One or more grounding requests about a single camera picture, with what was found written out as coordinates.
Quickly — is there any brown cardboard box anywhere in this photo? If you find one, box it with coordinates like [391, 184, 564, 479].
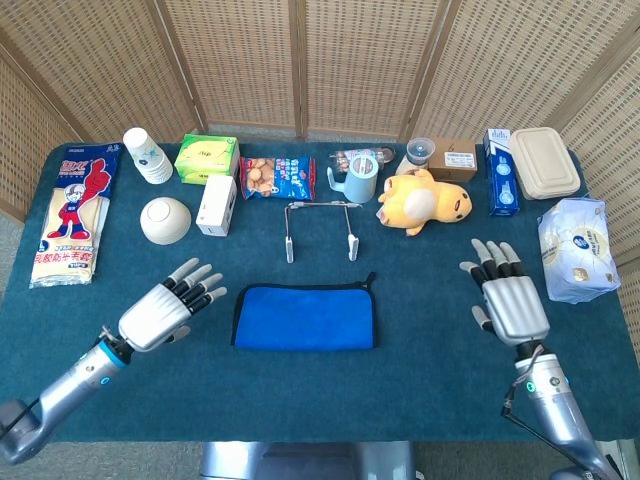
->
[427, 138, 478, 183]

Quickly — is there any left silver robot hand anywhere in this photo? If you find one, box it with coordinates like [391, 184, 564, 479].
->
[117, 257, 229, 353]

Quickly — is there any clear jar with blue lid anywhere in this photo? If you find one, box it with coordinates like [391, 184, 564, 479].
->
[395, 136, 435, 176]

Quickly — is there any blue biscuit bag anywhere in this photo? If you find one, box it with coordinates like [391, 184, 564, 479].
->
[239, 155, 317, 202]

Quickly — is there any clear snack packet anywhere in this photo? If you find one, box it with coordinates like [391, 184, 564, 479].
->
[329, 144, 397, 174]

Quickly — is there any beige lidded food container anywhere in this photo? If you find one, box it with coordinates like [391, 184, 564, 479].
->
[508, 126, 582, 202]

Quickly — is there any rubber gloves package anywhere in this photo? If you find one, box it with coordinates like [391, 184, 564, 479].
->
[28, 143, 123, 290]

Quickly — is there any long blue box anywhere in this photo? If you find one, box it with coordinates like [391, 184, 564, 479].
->
[482, 128, 521, 218]

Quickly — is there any metal wire rack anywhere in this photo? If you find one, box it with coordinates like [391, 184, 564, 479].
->
[283, 199, 361, 265]

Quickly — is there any grey robot torso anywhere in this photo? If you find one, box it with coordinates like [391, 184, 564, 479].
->
[199, 441, 417, 480]

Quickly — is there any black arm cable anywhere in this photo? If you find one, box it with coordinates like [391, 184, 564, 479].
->
[0, 397, 44, 437]
[501, 344, 621, 480]

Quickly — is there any cream upturned bowl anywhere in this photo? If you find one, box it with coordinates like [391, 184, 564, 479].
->
[139, 196, 193, 246]

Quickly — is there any teal table cloth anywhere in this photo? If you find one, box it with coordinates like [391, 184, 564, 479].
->
[0, 142, 640, 444]

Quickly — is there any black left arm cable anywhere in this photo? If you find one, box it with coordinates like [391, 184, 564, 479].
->
[0, 397, 44, 437]

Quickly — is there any light blue pitcher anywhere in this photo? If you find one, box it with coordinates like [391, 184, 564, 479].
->
[326, 153, 380, 205]

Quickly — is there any white product box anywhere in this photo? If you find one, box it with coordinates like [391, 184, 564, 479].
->
[195, 174, 238, 237]

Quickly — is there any stack of paper cups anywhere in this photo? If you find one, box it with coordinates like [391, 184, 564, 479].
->
[122, 127, 174, 186]

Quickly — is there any blue and grey cloth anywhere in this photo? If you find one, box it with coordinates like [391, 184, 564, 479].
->
[229, 271, 379, 353]

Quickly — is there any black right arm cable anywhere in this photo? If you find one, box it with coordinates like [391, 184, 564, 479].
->
[501, 344, 621, 480]

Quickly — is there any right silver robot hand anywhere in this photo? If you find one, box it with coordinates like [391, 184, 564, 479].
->
[459, 238, 551, 347]

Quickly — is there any blue white tissue pack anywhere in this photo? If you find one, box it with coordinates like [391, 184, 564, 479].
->
[537, 197, 622, 304]

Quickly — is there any woven wooden folding screen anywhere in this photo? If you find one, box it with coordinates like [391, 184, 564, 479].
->
[0, 0, 640, 269]

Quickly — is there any yellow plush toy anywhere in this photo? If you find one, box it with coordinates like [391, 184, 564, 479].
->
[376, 168, 473, 238]

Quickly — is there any green tissue box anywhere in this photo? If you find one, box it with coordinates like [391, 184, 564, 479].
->
[173, 133, 240, 186]

